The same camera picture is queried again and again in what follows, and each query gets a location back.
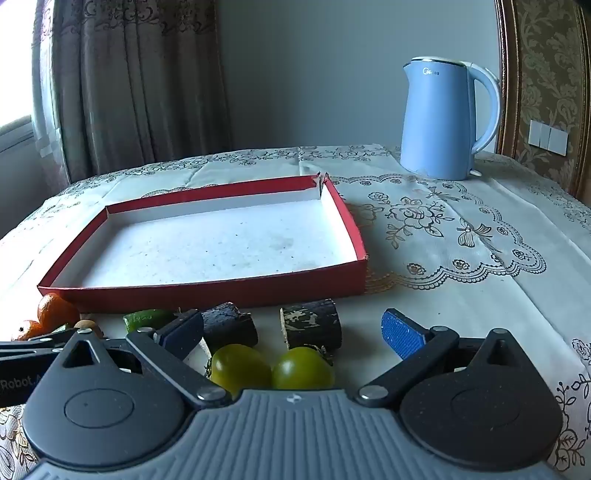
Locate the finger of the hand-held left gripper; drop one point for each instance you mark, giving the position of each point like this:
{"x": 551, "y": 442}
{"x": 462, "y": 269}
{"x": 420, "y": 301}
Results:
{"x": 27, "y": 347}

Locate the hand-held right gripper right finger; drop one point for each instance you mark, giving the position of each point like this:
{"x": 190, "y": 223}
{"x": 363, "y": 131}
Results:
{"x": 402, "y": 336}

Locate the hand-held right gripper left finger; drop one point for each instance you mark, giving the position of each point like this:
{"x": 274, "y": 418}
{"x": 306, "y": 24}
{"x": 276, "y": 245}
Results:
{"x": 181, "y": 334}

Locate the orange mandarin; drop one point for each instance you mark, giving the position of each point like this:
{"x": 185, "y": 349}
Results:
{"x": 55, "y": 310}
{"x": 30, "y": 330}

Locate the green cucumber piece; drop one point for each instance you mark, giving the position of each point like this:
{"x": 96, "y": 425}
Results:
{"x": 147, "y": 319}

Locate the dark eggplant piece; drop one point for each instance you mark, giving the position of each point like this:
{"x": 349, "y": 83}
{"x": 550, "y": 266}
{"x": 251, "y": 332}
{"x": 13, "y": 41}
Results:
{"x": 310, "y": 324}
{"x": 229, "y": 325}

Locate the brown longan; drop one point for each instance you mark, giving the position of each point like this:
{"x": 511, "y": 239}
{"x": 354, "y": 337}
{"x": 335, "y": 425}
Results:
{"x": 87, "y": 326}

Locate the green tomato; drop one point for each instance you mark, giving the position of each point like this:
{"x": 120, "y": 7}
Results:
{"x": 302, "y": 369}
{"x": 240, "y": 369}

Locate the red cardboard box tray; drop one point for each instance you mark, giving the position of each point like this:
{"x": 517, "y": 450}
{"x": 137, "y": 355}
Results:
{"x": 207, "y": 240}

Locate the cream embroidered tablecloth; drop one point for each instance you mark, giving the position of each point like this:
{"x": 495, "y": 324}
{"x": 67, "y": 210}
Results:
{"x": 461, "y": 286}

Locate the light blue electric kettle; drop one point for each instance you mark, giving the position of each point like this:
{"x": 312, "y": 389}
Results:
{"x": 443, "y": 120}

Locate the brown patterned curtain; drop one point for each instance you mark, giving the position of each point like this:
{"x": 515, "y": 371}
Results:
{"x": 138, "y": 83}

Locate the sheer lace curtain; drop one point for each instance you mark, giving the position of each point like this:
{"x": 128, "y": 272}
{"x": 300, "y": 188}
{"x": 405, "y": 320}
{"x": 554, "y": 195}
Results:
{"x": 44, "y": 92}

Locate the window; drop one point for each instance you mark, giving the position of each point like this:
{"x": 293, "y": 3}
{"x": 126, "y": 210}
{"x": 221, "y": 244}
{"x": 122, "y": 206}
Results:
{"x": 16, "y": 64}

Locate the gold patterned upholstered panel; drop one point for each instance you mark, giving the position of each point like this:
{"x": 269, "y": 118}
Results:
{"x": 549, "y": 60}

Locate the white wall switch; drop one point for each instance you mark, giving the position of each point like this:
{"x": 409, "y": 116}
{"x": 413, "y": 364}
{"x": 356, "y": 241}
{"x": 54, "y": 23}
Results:
{"x": 548, "y": 136}

